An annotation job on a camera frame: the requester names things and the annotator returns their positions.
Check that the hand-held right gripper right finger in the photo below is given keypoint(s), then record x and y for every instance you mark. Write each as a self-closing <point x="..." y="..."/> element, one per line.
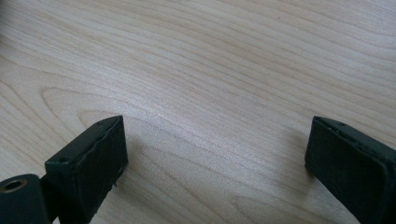
<point x="351" y="168"/>

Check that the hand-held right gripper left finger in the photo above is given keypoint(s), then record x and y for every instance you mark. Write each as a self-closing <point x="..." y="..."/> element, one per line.
<point x="93" y="168"/>

